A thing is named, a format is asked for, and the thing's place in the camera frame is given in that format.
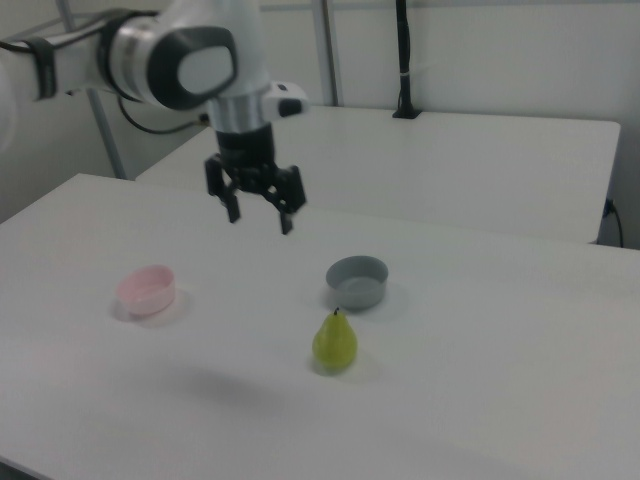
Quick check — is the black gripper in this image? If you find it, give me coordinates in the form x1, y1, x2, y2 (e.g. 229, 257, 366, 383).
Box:
203, 123, 308, 237

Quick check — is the green pear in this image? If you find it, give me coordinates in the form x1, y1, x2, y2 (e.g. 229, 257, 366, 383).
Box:
311, 306, 360, 374

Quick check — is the grey bowl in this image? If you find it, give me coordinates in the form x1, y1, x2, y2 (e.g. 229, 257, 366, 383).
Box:
325, 255, 390, 312

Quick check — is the pink bowl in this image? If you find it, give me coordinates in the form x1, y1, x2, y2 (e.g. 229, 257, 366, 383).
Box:
115, 264, 178, 317

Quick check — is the white side table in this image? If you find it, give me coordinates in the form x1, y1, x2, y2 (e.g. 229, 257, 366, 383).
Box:
134, 103, 623, 246

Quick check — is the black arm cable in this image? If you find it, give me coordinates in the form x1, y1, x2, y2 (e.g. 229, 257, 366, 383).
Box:
0, 9, 212, 136

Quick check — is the grey wall partition post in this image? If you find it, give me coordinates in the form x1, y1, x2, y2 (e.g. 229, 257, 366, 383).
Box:
309, 0, 347, 107

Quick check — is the black clamped camera pole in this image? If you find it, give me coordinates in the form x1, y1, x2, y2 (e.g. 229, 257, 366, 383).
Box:
391, 0, 424, 121

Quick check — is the black wall power cable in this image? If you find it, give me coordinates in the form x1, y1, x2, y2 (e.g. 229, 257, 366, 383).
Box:
604, 198, 627, 249

